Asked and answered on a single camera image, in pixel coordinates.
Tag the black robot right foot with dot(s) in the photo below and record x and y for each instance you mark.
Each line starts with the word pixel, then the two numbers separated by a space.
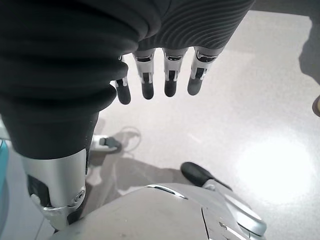
pixel 197 171

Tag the right robot hand dark palm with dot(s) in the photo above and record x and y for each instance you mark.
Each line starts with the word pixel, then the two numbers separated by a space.
pixel 75 62

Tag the tan rounded object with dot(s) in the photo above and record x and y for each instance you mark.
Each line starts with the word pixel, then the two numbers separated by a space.
pixel 317 107

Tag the teal rounded object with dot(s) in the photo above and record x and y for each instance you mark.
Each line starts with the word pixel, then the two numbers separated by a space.
pixel 3 157

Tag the dark furniture piece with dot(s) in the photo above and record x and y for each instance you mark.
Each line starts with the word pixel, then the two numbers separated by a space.
pixel 311 37

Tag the grey robot body base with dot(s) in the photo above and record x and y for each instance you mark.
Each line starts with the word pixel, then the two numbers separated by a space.
pixel 155 215

